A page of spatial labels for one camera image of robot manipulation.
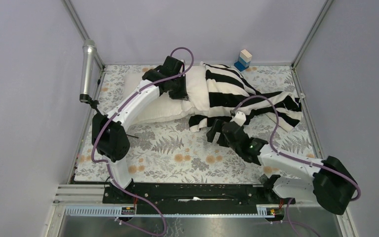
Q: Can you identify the white pillow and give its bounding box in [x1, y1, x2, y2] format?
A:
[132, 65, 210, 124]

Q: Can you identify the black white striped pillowcase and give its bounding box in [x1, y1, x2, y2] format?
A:
[189, 63, 303, 132]

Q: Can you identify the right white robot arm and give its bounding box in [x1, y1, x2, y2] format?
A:
[206, 112, 358, 215]

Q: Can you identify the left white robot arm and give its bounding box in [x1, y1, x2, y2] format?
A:
[92, 56, 188, 203]

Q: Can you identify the floral patterned table mat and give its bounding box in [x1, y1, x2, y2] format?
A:
[72, 65, 315, 184]

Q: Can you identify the blue and white block stack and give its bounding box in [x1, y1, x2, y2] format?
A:
[234, 49, 252, 72]

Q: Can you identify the black microphone stand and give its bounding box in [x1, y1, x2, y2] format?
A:
[88, 98, 140, 139]

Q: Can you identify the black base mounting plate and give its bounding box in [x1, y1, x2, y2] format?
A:
[102, 183, 289, 215]

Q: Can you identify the silver microphone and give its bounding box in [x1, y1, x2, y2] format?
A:
[79, 39, 97, 104]

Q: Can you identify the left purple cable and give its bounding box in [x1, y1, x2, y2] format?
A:
[90, 47, 195, 237]

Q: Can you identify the purple cable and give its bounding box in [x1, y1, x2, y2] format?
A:
[90, 47, 195, 237]
[230, 95, 362, 237]

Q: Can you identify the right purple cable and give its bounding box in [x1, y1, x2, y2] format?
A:
[230, 95, 362, 237]

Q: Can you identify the white slotted cable duct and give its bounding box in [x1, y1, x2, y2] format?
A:
[65, 205, 275, 218]

